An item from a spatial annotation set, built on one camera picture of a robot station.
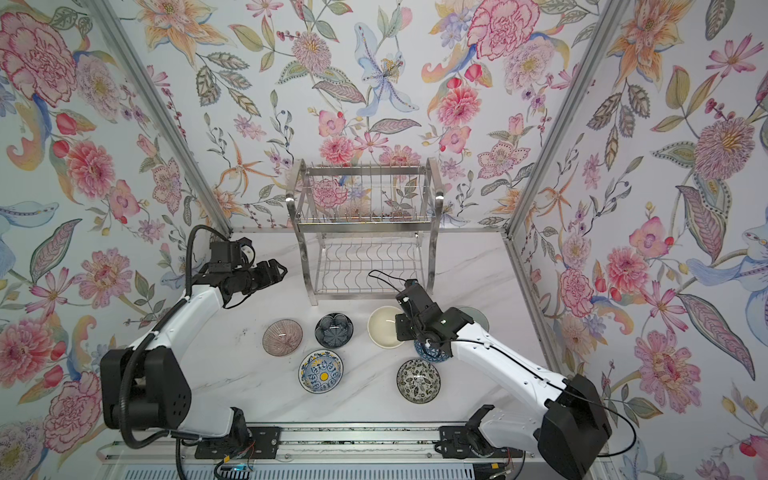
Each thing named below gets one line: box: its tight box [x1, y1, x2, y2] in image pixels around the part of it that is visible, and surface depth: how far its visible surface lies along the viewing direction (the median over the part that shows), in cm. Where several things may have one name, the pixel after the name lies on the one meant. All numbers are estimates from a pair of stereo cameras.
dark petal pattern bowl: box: [315, 312, 354, 349], surface depth 93 cm
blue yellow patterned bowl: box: [298, 348, 344, 395], surface depth 86 cm
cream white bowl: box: [367, 306, 405, 349], surface depth 83 cm
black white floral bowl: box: [396, 358, 442, 405], surface depth 84 cm
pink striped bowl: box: [262, 319, 303, 357], surface depth 92 cm
